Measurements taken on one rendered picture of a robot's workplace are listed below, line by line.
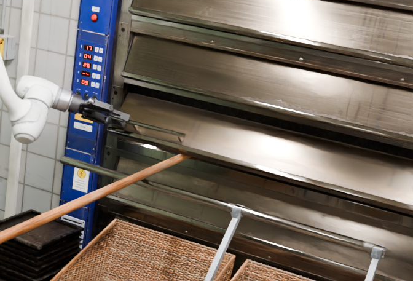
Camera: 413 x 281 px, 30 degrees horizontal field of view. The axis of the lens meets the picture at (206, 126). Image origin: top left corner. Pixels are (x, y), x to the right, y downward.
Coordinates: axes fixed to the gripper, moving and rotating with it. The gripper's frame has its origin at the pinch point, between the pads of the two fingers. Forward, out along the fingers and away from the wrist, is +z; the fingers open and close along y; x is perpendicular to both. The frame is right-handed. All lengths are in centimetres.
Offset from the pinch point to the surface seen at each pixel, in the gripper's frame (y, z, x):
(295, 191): -25, 68, 20
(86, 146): 24.4, -6.7, 3.2
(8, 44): 23, -51, -31
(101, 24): -10.0, -18.4, -33.2
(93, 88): 7.7, -12.3, -14.3
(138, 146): 10.6, 12.0, 2.7
